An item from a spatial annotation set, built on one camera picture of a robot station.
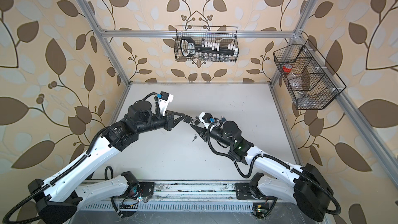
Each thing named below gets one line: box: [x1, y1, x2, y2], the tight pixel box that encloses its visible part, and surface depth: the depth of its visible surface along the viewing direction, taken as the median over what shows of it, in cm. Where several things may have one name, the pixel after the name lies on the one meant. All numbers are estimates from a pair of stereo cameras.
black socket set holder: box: [180, 36, 239, 61], surface depth 86 cm
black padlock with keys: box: [183, 114, 194, 124], surface depth 68 cm
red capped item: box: [282, 63, 293, 74], surface depth 89 cm
